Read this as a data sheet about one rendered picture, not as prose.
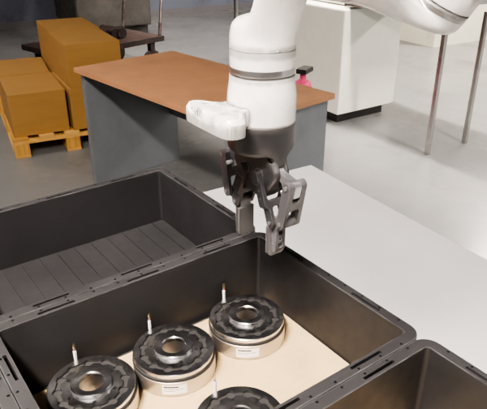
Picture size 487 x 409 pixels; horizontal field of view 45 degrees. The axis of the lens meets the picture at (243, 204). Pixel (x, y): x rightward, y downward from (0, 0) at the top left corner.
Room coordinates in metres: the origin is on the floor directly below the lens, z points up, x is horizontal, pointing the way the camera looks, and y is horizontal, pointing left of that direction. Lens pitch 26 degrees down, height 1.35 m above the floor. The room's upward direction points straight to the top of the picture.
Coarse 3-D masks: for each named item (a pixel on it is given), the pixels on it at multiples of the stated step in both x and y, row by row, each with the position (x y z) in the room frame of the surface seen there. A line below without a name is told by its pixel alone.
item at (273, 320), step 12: (228, 300) 0.68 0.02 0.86; (240, 300) 0.68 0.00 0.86; (252, 300) 0.68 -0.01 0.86; (264, 300) 0.68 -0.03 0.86; (216, 312) 0.65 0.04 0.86; (228, 312) 0.65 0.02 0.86; (276, 312) 0.65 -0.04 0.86; (216, 324) 0.63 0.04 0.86; (228, 324) 0.63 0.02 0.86; (264, 324) 0.63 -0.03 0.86; (276, 324) 0.63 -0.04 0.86; (228, 336) 0.60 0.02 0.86; (240, 336) 0.60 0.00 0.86; (252, 336) 0.60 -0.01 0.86; (264, 336) 0.60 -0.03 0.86
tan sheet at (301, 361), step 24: (288, 336) 0.64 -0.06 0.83; (312, 336) 0.64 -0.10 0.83; (216, 360) 0.59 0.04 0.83; (240, 360) 0.59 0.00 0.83; (264, 360) 0.59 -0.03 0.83; (288, 360) 0.59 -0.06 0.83; (312, 360) 0.59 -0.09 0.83; (336, 360) 0.59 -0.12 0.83; (240, 384) 0.55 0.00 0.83; (264, 384) 0.55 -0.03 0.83; (288, 384) 0.55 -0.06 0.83; (312, 384) 0.55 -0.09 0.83; (144, 408) 0.51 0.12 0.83; (168, 408) 0.51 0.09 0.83; (192, 408) 0.51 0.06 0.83
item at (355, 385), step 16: (400, 352) 0.49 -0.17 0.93; (416, 352) 0.49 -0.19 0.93; (432, 352) 0.49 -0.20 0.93; (448, 352) 0.49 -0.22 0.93; (368, 368) 0.47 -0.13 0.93; (384, 368) 0.47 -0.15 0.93; (464, 368) 0.47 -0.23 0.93; (352, 384) 0.44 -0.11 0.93; (368, 384) 0.45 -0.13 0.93; (480, 384) 0.45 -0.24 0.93; (320, 400) 0.42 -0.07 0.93; (336, 400) 0.42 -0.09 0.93
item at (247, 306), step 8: (240, 304) 0.66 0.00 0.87; (248, 304) 0.66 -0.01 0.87; (256, 304) 0.66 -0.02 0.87; (232, 312) 0.64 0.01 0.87; (256, 312) 0.65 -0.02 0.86; (264, 312) 0.64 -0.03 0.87; (232, 320) 0.63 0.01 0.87; (240, 320) 0.63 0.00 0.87; (248, 320) 0.63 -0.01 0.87; (256, 320) 0.63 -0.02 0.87
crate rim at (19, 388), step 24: (240, 240) 0.73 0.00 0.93; (264, 240) 0.73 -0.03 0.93; (168, 264) 0.67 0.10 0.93; (312, 264) 0.67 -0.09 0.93; (120, 288) 0.61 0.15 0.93; (336, 288) 0.61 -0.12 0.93; (48, 312) 0.56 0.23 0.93; (384, 312) 0.56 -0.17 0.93; (408, 336) 0.52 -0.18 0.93; (0, 360) 0.48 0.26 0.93; (360, 360) 0.48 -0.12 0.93; (24, 384) 0.44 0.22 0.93; (336, 384) 0.44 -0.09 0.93; (24, 408) 0.41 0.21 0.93; (288, 408) 0.41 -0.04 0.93
